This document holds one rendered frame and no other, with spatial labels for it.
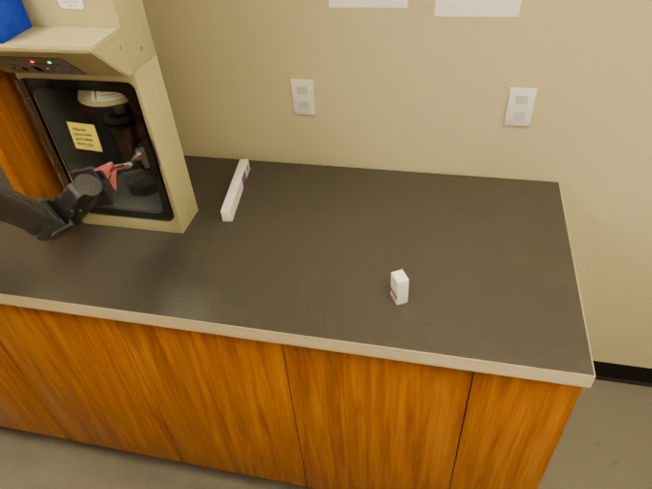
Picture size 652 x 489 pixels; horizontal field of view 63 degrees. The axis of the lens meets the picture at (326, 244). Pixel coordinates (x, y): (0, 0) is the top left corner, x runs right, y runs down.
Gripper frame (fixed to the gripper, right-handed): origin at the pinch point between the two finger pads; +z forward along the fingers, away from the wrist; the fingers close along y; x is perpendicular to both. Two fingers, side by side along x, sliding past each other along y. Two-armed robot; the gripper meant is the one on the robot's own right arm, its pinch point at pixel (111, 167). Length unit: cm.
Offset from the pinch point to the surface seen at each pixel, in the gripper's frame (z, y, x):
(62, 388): -21, -62, 48
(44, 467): -27, -102, 82
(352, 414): -23, -72, -47
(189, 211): 11.4, -23.3, -5.9
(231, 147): 48, -24, -6
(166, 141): 9.9, -0.3, -11.4
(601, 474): 3, -149, -113
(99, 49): -4.1, 27.8, -17.8
